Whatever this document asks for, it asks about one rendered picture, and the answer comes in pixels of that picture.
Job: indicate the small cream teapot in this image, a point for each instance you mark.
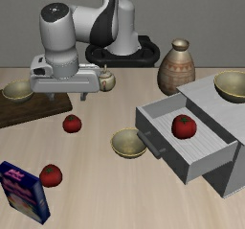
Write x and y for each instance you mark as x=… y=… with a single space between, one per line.
x=106 y=80

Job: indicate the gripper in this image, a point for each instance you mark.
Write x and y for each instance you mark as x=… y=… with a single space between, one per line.
x=68 y=83

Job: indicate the dark brown cutting board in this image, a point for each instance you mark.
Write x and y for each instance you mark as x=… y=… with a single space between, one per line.
x=32 y=109

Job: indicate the blue carton box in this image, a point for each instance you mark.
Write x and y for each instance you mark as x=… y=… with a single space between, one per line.
x=24 y=193

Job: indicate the grey cabinet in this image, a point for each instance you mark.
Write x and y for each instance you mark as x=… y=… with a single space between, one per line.
x=220 y=118

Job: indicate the brown patterned vase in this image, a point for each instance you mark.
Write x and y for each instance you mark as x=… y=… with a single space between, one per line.
x=176 y=69

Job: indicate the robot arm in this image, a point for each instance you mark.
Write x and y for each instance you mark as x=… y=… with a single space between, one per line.
x=105 y=25

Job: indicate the beige porcelain bowl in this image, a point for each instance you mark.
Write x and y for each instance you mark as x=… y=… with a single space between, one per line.
x=17 y=90
x=127 y=142
x=231 y=85

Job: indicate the open grey cabinet drawer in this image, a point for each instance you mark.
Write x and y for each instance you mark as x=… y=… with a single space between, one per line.
x=185 y=140

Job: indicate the red tomato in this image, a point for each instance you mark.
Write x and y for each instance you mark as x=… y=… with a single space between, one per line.
x=50 y=175
x=71 y=123
x=184 y=126

